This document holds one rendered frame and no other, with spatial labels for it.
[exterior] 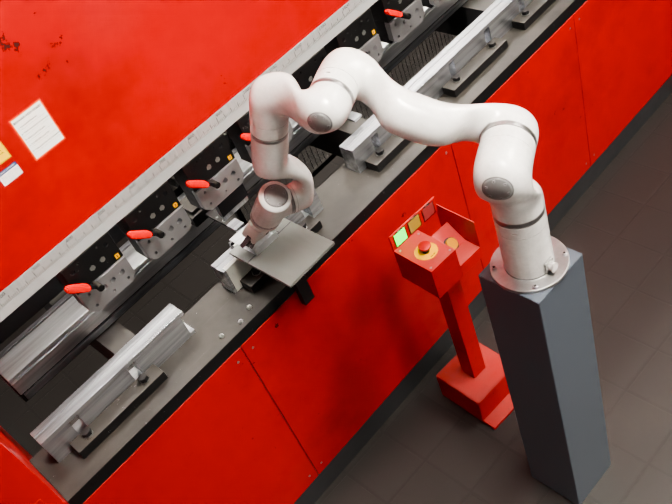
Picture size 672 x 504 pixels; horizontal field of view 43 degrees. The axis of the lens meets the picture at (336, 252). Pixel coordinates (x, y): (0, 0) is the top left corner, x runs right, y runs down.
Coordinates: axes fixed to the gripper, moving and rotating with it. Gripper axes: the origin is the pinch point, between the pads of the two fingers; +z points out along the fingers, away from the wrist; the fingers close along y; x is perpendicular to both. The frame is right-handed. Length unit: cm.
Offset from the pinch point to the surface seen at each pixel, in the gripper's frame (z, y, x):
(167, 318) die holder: 8.2, 32.8, -1.2
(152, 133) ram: -31.9, 11.0, -31.7
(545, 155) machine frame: 44, -119, 47
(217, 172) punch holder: -15.6, 0.4, -17.5
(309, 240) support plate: -7.0, -7.3, 11.9
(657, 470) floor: 17, -43, 138
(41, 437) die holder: 8, 77, -1
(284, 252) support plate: -4.8, -0.4, 9.3
